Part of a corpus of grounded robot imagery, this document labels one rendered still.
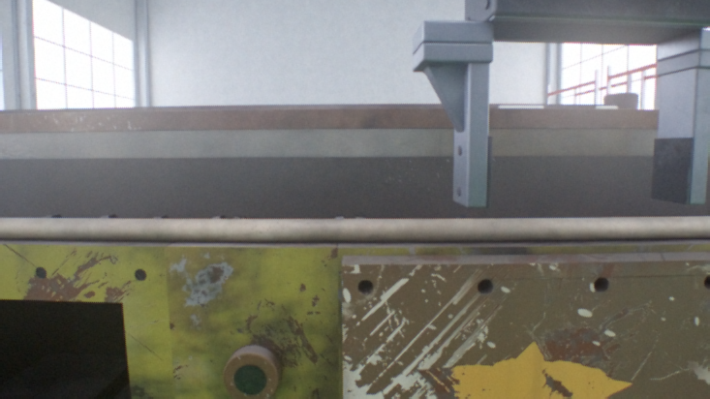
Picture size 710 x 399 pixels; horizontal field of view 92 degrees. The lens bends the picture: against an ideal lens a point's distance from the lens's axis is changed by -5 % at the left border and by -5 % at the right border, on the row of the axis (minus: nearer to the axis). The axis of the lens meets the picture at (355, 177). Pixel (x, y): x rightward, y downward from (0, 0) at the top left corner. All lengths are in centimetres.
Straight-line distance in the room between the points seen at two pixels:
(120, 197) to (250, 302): 21
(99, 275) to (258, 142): 20
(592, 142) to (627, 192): 7
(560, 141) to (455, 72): 25
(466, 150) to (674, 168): 13
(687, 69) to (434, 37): 16
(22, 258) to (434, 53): 41
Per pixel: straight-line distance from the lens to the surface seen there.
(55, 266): 45
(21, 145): 56
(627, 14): 25
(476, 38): 22
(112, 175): 49
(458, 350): 35
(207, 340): 40
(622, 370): 42
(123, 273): 41
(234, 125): 42
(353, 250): 33
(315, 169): 40
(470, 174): 21
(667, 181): 29
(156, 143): 46
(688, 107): 29
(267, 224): 35
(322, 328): 36
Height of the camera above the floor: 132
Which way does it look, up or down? 5 degrees down
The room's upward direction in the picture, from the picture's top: straight up
